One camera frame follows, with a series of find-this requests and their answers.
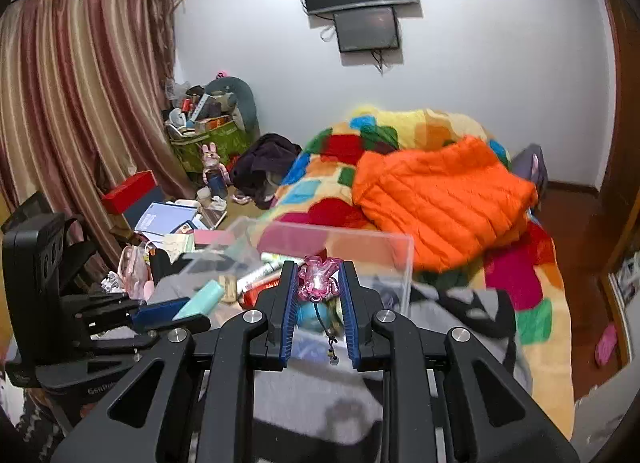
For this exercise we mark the pink bunny figure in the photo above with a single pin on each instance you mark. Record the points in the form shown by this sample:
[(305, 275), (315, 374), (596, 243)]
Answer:
[(216, 173)]

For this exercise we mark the mint green tube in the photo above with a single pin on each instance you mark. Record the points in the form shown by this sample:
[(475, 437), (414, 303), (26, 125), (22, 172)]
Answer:
[(200, 299)]

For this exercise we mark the white red tube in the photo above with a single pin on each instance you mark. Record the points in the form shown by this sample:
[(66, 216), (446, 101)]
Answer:
[(257, 277)]

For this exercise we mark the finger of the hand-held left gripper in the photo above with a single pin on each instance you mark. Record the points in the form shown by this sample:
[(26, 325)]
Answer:
[(160, 312), (105, 305)]

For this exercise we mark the wooden shoe cabinet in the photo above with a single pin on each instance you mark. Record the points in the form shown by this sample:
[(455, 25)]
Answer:
[(622, 283)]

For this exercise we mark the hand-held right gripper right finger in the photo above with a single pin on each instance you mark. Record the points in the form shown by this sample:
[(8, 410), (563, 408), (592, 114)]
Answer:
[(350, 315)]

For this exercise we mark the grey black blanket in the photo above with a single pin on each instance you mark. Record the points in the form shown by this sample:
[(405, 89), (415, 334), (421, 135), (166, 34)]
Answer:
[(310, 403)]

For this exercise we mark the green storage bag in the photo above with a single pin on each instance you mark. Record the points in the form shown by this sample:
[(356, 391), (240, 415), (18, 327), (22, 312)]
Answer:
[(220, 148)]

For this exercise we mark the pink slipper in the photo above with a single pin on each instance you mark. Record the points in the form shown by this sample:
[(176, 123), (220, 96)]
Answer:
[(606, 345)]

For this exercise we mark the clear plastic storage box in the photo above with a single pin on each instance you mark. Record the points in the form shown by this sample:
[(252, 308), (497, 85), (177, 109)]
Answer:
[(380, 263)]

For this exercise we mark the dark blue box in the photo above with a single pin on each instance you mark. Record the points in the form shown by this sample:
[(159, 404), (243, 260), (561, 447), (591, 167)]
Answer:
[(145, 205)]

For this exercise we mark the dark clothes pile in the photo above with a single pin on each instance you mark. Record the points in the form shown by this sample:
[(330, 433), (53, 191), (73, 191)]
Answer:
[(265, 163)]

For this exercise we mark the black chair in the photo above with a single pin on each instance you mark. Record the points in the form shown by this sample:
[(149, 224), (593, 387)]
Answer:
[(30, 203)]

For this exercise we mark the red cardboard box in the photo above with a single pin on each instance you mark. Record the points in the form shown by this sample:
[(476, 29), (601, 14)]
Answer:
[(127, 193)]

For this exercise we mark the purple garment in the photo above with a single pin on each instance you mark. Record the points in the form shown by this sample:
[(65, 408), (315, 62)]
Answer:
[(530, 165)]

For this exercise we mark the blue round item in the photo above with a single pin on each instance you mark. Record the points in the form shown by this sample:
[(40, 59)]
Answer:
[(312, 315)]

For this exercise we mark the striped brown curtain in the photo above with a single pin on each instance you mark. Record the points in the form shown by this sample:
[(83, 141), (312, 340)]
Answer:
[(75, 93)]

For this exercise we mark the white blue notebook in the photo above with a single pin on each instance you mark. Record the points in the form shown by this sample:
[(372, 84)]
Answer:
[(165, 218)]

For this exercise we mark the pink flower charm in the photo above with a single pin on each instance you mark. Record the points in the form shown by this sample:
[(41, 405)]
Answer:
[(317, 280)]

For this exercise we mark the colourful patchwork blanket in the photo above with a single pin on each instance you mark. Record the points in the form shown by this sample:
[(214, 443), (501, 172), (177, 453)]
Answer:
[(530, 303)]

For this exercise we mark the orange down jacket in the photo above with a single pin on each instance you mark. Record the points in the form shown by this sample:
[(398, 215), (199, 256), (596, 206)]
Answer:
[(440, 198)]

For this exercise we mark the white furniture piece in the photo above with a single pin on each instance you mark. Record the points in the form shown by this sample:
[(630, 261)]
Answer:
[(600, 413)]

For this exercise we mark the pink translucent bag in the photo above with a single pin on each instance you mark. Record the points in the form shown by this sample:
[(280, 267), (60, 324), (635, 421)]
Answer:
[(134, 270)]

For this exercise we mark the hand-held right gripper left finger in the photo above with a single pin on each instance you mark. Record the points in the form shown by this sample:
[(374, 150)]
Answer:
[(287, 315)]

